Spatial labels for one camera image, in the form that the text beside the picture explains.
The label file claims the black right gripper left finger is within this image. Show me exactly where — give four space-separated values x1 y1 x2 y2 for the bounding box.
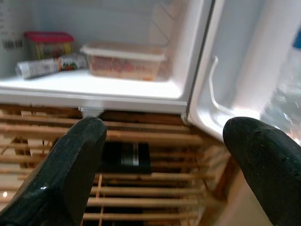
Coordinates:
0 116 108 226

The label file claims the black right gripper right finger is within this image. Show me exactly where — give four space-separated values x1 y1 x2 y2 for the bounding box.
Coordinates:
222 116 301 226

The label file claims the food packet green print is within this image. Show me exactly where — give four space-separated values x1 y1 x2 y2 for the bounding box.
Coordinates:
16 53 88 80

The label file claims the silver fridge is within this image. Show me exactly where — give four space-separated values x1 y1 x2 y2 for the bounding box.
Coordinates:
0 0 216 119

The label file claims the white-lined fridge door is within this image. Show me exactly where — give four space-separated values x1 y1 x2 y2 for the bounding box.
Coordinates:
186 0 301 145

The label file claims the black box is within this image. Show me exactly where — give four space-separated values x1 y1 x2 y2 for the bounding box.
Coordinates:
99 141 152 175

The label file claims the clear plastic water bottle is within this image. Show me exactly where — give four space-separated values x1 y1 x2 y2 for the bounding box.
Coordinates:
262 27 301 142

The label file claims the wooden wine rack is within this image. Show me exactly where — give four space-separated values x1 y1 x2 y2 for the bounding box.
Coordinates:
0 103 236 226

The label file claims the clear container white lid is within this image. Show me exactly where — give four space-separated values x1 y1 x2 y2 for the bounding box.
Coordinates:
79 41 168 81

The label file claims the red-lid food container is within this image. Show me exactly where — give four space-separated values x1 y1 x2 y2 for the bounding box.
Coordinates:
24 31 74 61

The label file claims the barcode sticker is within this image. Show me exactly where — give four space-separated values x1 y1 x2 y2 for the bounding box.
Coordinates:
1 39 24 50

